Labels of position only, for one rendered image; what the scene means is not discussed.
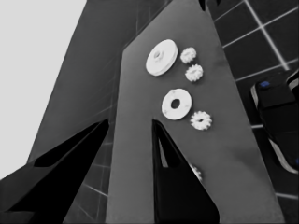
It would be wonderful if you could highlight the small white toothed gear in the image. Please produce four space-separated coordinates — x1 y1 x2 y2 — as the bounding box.
190 163 204 183
179 47 198 64
184 63 205 83
190 110 213 132

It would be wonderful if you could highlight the large thick white disc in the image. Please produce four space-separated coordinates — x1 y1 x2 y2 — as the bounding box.
145 38 179 77

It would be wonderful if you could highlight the white round carrier with pins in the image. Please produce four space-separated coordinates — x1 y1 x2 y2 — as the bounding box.
161 88 193 121

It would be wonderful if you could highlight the dark robot torso block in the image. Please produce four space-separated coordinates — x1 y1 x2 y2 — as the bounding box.
249 68 299 175

